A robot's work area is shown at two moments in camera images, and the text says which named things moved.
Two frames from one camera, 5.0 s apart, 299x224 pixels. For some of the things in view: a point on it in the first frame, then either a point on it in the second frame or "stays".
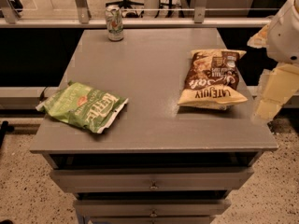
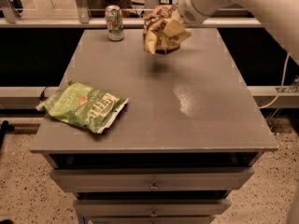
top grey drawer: x=153 y=179 stays
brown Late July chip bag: x=212 y=79 → x=164 y=30
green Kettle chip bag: x=81 y=105 stays
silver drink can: x=115 y=22 stays
